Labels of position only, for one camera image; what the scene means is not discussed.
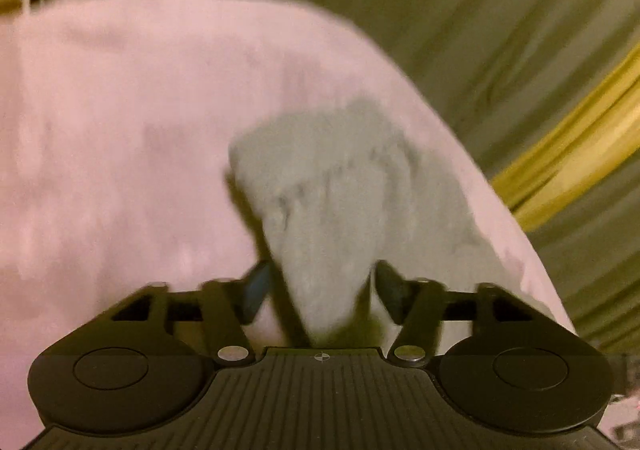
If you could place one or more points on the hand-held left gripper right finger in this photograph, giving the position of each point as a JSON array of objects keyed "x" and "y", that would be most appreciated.
[{"x": 392, "y": 291}]

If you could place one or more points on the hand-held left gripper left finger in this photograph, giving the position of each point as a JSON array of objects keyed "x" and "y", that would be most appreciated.
[{"x": 256, "y": 291}]

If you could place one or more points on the grey pants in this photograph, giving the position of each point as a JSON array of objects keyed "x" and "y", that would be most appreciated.
[{"x": 340, "y": 210}]

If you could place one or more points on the pink blanket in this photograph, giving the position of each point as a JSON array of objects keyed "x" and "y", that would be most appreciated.
[{"x": 125, "y": 129}]

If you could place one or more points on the yellow striped band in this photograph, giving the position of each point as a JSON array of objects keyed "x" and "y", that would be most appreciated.
[{"x": 565, "y": 169}]

